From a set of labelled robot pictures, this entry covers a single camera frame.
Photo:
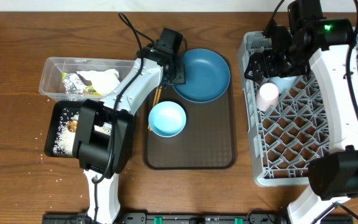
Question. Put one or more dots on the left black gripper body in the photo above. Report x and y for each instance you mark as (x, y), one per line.
(176, 75)

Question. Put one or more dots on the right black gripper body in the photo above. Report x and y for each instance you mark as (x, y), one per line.
(260, 63)

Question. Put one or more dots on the light blue plastic cup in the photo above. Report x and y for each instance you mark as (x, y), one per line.
(283, 84)

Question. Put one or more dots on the pink plastic cup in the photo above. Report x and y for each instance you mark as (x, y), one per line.
(267, 96)

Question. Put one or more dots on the dark blue round plate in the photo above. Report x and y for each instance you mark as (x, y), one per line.
(207, 76)

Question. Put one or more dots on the light blue bowl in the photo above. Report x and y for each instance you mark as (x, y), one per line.
(167, 119)

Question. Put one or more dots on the foil and yellow snack wrapper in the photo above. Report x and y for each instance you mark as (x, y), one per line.
(75, 85)

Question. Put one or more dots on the pile of white rice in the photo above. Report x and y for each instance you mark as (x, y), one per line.
(63, 144)

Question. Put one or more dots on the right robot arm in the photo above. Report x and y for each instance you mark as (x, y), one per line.
(311, 43)

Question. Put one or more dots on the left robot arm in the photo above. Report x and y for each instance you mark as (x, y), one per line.
(105, 128)

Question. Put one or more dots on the grey plastic dishwasher rack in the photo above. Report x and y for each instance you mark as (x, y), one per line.
(283, 139)

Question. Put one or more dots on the dark brown serving tray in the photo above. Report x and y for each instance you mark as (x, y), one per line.
(206, 142)

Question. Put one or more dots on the clear plastic bin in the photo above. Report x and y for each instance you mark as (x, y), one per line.
(51, 81)

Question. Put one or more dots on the black plastic tray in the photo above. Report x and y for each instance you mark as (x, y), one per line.
(50, 137)

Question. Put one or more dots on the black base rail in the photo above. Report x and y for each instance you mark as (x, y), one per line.
(142, 218)

